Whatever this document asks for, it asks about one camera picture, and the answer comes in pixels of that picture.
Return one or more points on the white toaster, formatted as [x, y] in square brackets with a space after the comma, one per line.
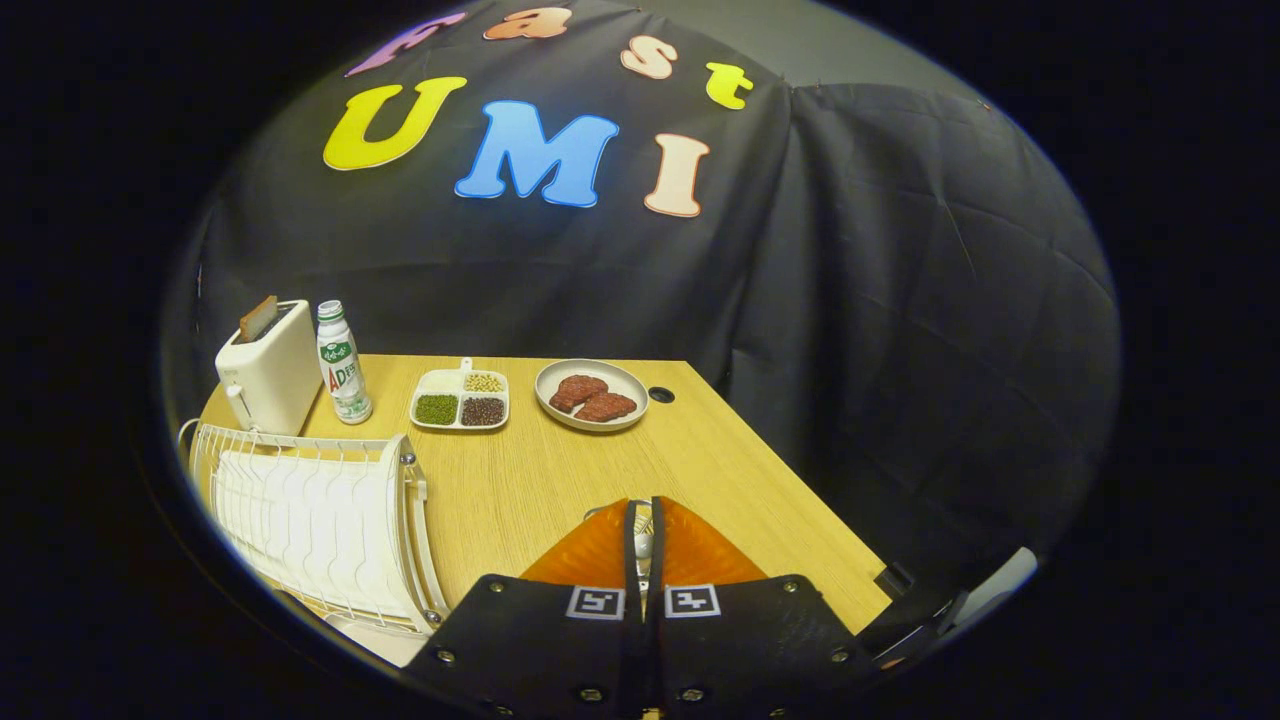
[270, 380]

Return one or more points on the pile of green beans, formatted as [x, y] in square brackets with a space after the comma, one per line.
[436, 409]

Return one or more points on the pile of yellow beans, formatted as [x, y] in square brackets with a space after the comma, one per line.
[484, 382]

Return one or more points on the pile of dark beans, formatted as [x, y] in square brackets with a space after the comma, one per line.
[482, 411]

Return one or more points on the brown meat piece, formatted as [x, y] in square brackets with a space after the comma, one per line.
[606, 407]
[578, 390]

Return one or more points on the white bottle with green label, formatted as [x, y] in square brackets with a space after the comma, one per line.
[343, 370]

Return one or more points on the black backdrop cloth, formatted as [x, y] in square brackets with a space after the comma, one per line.
[900, 300]

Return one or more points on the brown bread slice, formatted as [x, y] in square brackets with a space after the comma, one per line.
[258, 320]

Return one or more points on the white divided dish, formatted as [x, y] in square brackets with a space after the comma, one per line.
[450, 383]

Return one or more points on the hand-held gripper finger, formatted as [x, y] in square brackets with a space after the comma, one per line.
[656, 575]
[632, 575]

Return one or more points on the small beige plate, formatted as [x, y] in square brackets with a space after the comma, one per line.
[630, 385]

